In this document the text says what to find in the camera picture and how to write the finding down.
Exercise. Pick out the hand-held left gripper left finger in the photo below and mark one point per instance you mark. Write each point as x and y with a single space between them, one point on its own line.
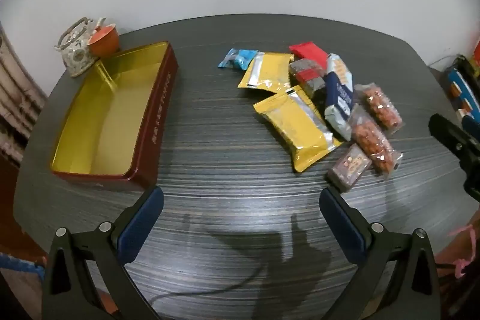
144 218

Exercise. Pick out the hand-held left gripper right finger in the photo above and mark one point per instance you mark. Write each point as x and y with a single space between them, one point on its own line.
343 226

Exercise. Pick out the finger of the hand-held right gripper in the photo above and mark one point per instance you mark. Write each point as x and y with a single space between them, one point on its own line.
459 147

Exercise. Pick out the small brown snack packet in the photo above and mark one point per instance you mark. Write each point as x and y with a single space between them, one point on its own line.
348 166

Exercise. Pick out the clear peanut packet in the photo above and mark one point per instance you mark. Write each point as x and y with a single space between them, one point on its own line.
380 106
371 140

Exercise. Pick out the yellow snack packet silver seam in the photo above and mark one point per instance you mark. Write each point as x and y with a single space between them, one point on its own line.
296 125
270 72

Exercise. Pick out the red tin box gold inside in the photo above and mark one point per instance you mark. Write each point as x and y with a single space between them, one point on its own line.
112 110

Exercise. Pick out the navy and white snack packet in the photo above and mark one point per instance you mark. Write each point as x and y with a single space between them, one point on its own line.
339 95

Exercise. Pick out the grey snack bar packet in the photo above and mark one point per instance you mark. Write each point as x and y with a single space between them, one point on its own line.
313 85

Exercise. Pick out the red snack packet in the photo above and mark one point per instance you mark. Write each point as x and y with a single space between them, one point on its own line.
309 51

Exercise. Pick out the blue candy packet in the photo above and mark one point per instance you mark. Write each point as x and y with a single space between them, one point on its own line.
240 58

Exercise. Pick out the blue and orange object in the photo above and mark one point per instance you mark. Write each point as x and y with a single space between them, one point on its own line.
463 87

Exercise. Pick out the pink ribbon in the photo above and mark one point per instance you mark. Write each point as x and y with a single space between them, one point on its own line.
463 260

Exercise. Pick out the blue cloth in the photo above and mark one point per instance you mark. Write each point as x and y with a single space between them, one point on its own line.
18 263

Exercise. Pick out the floral ceramic teapot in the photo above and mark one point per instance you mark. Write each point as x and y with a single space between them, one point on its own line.
77 57

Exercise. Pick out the orange lidded tea cup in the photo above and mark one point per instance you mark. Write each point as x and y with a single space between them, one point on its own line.
105 42

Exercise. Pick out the beige patterned curtain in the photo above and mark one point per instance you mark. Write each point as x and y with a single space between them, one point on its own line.
15 80

